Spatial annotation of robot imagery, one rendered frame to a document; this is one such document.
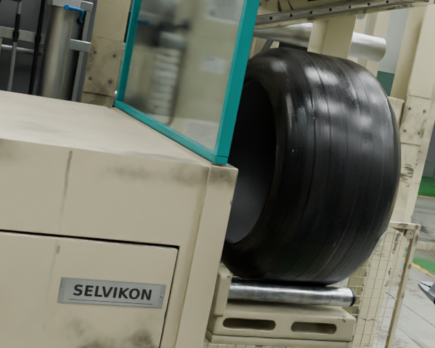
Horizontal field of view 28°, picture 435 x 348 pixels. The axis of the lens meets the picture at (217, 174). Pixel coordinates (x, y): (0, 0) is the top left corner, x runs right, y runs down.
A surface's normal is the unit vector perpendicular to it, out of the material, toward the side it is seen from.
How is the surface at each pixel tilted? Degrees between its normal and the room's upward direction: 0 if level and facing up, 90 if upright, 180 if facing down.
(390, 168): 76
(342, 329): 90
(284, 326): 90
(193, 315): 90
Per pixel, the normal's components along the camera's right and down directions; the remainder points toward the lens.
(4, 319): 0.36, 0.22
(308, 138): -0.31, -0.20
